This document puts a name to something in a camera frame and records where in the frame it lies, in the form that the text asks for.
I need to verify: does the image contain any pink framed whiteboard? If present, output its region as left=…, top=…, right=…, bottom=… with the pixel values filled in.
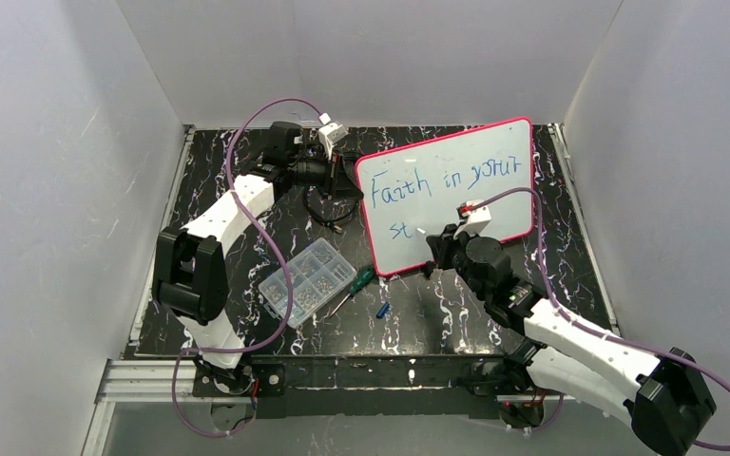
left=355, top=117, right=534, bottom=276

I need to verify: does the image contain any blue marker cap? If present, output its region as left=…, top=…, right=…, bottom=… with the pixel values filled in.
left=376, top=302, right=391, bottom=319

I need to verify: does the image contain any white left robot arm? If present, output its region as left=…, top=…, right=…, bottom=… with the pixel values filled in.
left=151, top=115, right=362, bottom=370

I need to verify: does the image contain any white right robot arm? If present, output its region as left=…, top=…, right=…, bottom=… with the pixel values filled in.
left=426, top=224, right=717, bottom=455

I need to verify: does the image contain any clear plastic screw box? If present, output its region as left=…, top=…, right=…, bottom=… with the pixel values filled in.
left=259, top=238, right=356, bottom=329

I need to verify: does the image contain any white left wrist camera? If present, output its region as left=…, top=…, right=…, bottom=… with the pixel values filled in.
left=317, top=113, right=348, bottom=159

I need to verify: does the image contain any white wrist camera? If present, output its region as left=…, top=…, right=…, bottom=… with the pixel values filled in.
left=317, top=113, right=348, bottom=159
left=454, top=199, right=491, bottom=238

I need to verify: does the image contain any black coiled cable with plug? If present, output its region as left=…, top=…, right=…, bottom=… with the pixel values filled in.
left=301, top=182, right=361, bottom=236

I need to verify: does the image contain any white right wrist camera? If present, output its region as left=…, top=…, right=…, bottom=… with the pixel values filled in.
left=454, top=199, right=491, bottom=238

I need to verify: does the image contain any green handled screwdriver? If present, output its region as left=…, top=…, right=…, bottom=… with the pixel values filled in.
left=327, top=265, right=376, bottom=317

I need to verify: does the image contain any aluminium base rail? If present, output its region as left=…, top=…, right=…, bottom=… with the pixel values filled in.
left=94, top=355, right=665, bottom=420

